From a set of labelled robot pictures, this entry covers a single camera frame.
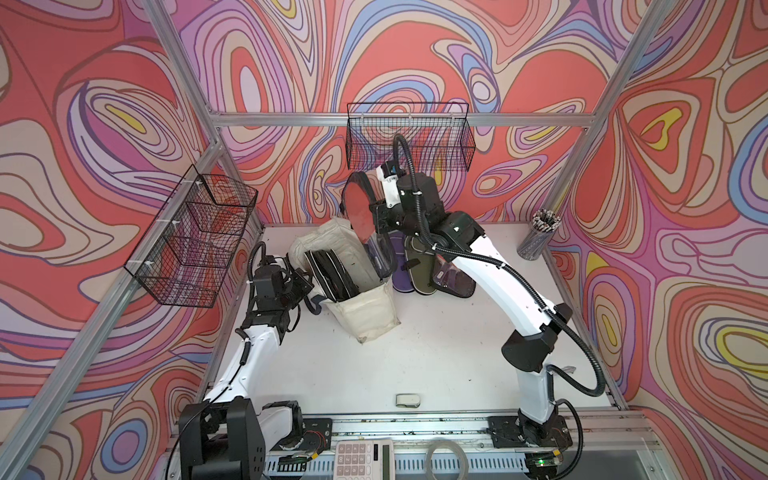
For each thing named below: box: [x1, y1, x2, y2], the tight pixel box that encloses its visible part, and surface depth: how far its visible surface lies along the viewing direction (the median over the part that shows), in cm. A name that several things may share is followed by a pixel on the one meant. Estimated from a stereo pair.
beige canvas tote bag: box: [288, 217, 402, 343], surface depth 89 cm
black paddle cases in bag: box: [303, 248, 360, 303], surface depth 88 cm
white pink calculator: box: [333, 439, 396, 480], surface depth 70 cm
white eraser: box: [395, 393, 421, 408], surface depth 79 cm
